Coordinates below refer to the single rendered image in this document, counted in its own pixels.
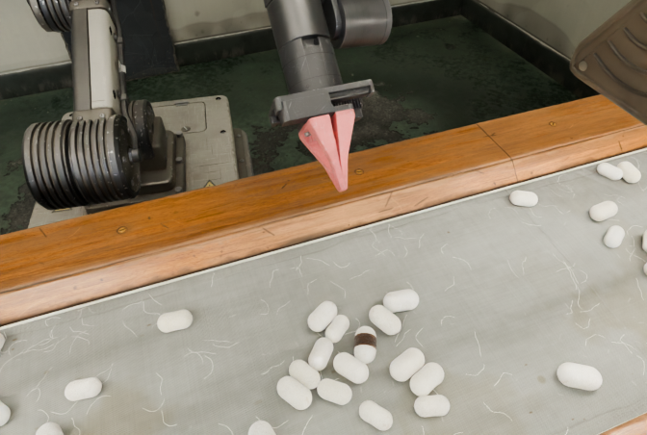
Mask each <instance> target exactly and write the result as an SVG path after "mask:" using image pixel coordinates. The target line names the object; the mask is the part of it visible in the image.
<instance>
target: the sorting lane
mask: <svg viewBox="0 0 647 435"><path fill-rule="evenodd" d="M621 162H630V163H631V164H632V165H634V166H635V167H636V168H637V169H638V170H639V172H640V174H641V177H640V180H639V181H638V182H636V183H628V182H627V181H626V180H625V179H624V178H623V177H622V178H621V179H619V180H616V181H614V180H611V179H609V178H607V177H606V176H603V175H601V174H600V173H599V172H598V170H597V167H598V165H599V164H601V163H608V164H611V165H613V166H616V167H617V166H618V164H619V163H621ZM515 191H523V192H533V193H535V194H536V195H537V198H538V201H537V203H536V204H535V205H534V206H532V207H526V206H518V205H514V204H512V203H511V201H510V195H511V194H512V193H513V192H515ZM604 201H612V202H614V203H615V204H616V205H617V208H618V211H617V213H616V215H614V216H613V217H609V218H607V219H605V220H602V221H596V220H594V219H592V218H591V216H590V214H589V211H590V209H591V207H593V206H594V205H597V204H599V203H602V202H604ZM614 225H617V226H620V227H622V228H623V229H624V231H625V236H624V238H623V240H622V242H621V244H620V245H619V246H617V247H615V248H611V247H608V246H606V245H605V243H604V236H605V235H606V233H607V231H608V229H609V228H610V227H611V226H614ZM646 230H647V148H644V149H640V150H637V151H634V152H631V153H627V154H623V155H620V156H616V157H613V158H609V159H605V160H603V161H599V162H595V163H592V164H588V165H585V166H578V167H575V168H571V169H568V170H564V171H561V172H558V173H554V174H551V175H547V176H543V177H540V178H536V179H533V180H530V181H526V182H523V183H519V184H516V185H512V186H508V187H505V188H501V189H497V190H494V191H491V192H485V193H481V194H478V195H474V196H471V197H467V198H463V199H460V200H456V201H454V202H450V203H446V204H443V205H439V206H436V207H432V208H428V209H425V210H422V211H419V212H415V213H411V214H408V215H404V216H400V217H394V218H391V219H387V220H384V221H381V222H377V223H374V224H370V225H366V226H363V227H359V228H356V229H352V230H349V231H346V232H342V233H339V234H335V235H331V236H328V237H324V238H321V239H317V240H314V241H311V242H307V243H301V244H297V245H294V246H290V247H286V248H283V249H279V250H276V251H273V252H269V253H266V254H262V255H259V256H255V257H251V258H248V259H244V260H242V261H238V262H234V263H231V264H227V265H223V266H220V267H216V268H213V269H206V270H204V271H200V272H197V273H193V274H189V275H186V276H182V277H179V278H175V279H171V280H169V281H165V282H162V283H158V284H154V285H151V286H147V287H144V288H140V289H136V290H134V291H130V292H126V293H123V294H117V295H113V296H109V297H106V298H102V299H99V300H95V301H92V302H89V303H85V304H82V305H78V306H74V307H71V308H67V309H64V310H61V311H57V312H54V313H50V314H47V315H43V316H39V317H36V318H32V319H28V320H23V321H20V322H16V323H12V324H9V325H5V326H2V327H0V333H1V334H2V335H3V336H4V338H5V342H4V344H3V346H2V348H1V350H0V401H1V402H3V403H4V404H5V405H7V406H8V407H9V408H10V411H11V415H10V418H9V419H8V421H7V422H6V423H5V424H3V425H2V426H0V435H36V433H37V431H38V429H39V428H40V427H41V426H42V425H43V424H45V423H47V422H55V423H56V424H58V425H59V426H60V428H61V429H62V432H63V433H64V435H248V431H249V429H250V427H251V426H252V425H253V424H254V423H255V422H258V421H265V422H268V423H269V424H270V425H271V427H272V429H273V431H274V433H275V434H276V435H598V434H600V433H603V432H605V431H607V430H609V429H611V428H614V427H615V426H617V425H619V424H621V423H624V422H627V421H629V420H631V419H634V418H636V417H638V416H640V415H642V414H645V413H647V275H646V274H645V272H644V269H643V268H644V266H645V264H646V263H647V252H646V251H645V250H644V249H643V248H642V236H643V233H644V232H645V231H646ZM406 289H410V290H413V291H414V292H416V293H417V295H418V297H419V303H418V305H417V307H416V308H414V309H412V310H407V311H402V312H396V313H393V314H394V315H396V316H397V317H398V318H399V319H400V321H401V330H400V332H399V333H397V334H396V335H388V334H386V333H384V332H383V331H382V330H381V329H379V328H378V327H377V326H376V325H374V324H373V323H372V322H371V320H370V317H369V313H370V310H371V309H372V308H373V307H374V306H376V305H382V306H384V305H383V299H384V297H385V296H386V295H387V294H388V293H390V292H395V291H400V290H406ZM325 301H331V302H333V303H334V304H335V305H336V307H337V311H338V312H337V316H339V315H344V316H346V317H347V318H348V319H349V328H348V330H347V331H346V332H345V334H344V335H343V337H342V338H341V340H340V341H339V342H337V343H333V351H332V353H331V355H330V357H329V360H328V362H327V365H326V367H325V368H324V369H323V370H321V371H317V372H318V373H319V374H320V378H321V380H320V381H322V380H323V379H326V378H329V379H332V380H335V381H338V382H341V383H345V384H347V385H348V386H349V387H350V389H351V393H352V395H351V399H350V401H349V402H348V403H347V404H344V405H340V404H337V403H334V402H332V401H328V400H326V399H323V398H321V397H320V396H319V394H318V390H317V388H318V386H317V387H316V388H314V389H309V390H310V392H311V394H312V401H311V404H310V405H309V406H308V407H307V408H306V409H304V410H298V409H296V408H295V407H293V406H292V405H291V404H290V403H288V402H287V401H286V400H285V399H283V398H282V397H281V396H280V395H279V394H278V392H277V383H278V381H279V380H280V379H281V378H282V377H284V376H291V375H290V373H289V368H290V365H291V363H292V362H294V361H295V360H302V361H304V362H305V363H307V364H308V365H309V363H308V358H309V355H310V353H311V351H312V349H313V347H314V345H315V342H316V341H317V340H318V339H319V338H325V330H326V329H325V330H323V331H321V332H316V331H313V330H312V329H311V328H310V327H309V325H308V318H309V316H310V315H311V314H312V313H313V312H314V311H315V310H316V308H317V307H318V306H319V305H320V304H321V303H323V302H325ZM179 310H188V311H189V312H190V313H191V314H192V316H193V321H192V323H191V325H190V326H189V327H187V328H185V329H179V330H174V331H171V332H168V333H166V332H163V331H161V330H160V329H159V328H158V325H157V321H158V318H159V317H160V316H161V315H162V314H164V313H170V312H175V311H179ZM329 325H330V324H329ZM329 325H328V326H329ZM328 326H327V327H328ZM362 326H369V327H371V328H372V329H373V330H374V332H375V334H376V354H375V359H374V360H373V361H372V362H371V363H369V364H366V366H367V367H368V370H369V376H368V379H367V380H366V381H365V382H363V383H360V384H357V383H353V382H351V381H350V380H348V379H346V378H345V377H344V376H343V375H341V374H340V373H338V372H337V371H336V370H335V369H334V366H333V361H334V358H335V357H336V355H338V354H339V353H342V352H346V353H348V354H350V355H352V356H353V357H355V356H354V351H353V348H354V337H355V333H356V331H357V330H358V328H360V327H362ZM411 347H415V348H418V349H419V350H421V351H422V352H423V354H424V356H425V363H424V365H425V364H427V363H431V362H433V363H437V364H438V365H440V366H441V367H442V369H443V371H444V379H443V381H442V382H441V383H440V384H439V385H438V386H436V387H435V388H434V389H433V390H432V391H431V392H430V393H429V394H428V395H427V396H435V395H442V396H444V397H446V398H447V400H448V401H449V403H450V410H449V412H448V414H446V415H445V416H433V417H426V418H424V417H421V416H419V415H418V414H417V413H416V411H415V408H414V403H415V400H416V399H417V398H418V397H419V396H417V395H415V394H414V393H413V392H412V391H411V388H410V379H411V377H412V376H413V375H414V374H415V373H416V372H415V373H414V374H413V375H412V376H411V377H410V378H409V379H407V380H406V381H397V380H396V379H394V378H393V377H392V375H391V373H390V365H391V363H392V361H393V360H394V359H396V358H397V357H399V356H400V355H401V354H402V353H404V352H405V351H406V350H407V349H409V348H411ZM566 362H570V363H576V364H581V365H586V366H590V367H593V368H594V369H596V370H597V371H598V372H599V373H600V374H601V375H602V379H603V381H602V385H601V386H600V387H599V388H598V389H597V390H594V391H588V390H583V389H578V388H572V387H568V386H565V385H564V384H562V383H561V382H560V381H559V379H558V377H557V369H558V367H559V366H560V365H561V364H563V363H566ZM90 377H96V378H98V379H99V380H100V381H101V384H102V388H101V391H100V393H99V394H98V395H97V396H95V397H90V398H84V399H80V400H75V401H71V400H69V399H67V398H66V397H65V387H66V386H67V385H68V384H69V383H70V382H72V381H74V380H80V379H85V378H90ZM365 400H371V401H373V402H375V403H376V404H377V405H379V406H380V407H382V408H384V409H386V410H387V411H389V412H390V413H391V415H392V418H393V423H392V426H391V427H390V428H389V429H387V430H384V431H382V430H379V429H377V428H375V427H374V426H373V425H371V424H370V423H368V422H365V421H364V420H362V419H361V417H360V415H359V407H360V405H361V403H362V402H363V401H365Z"/></svg>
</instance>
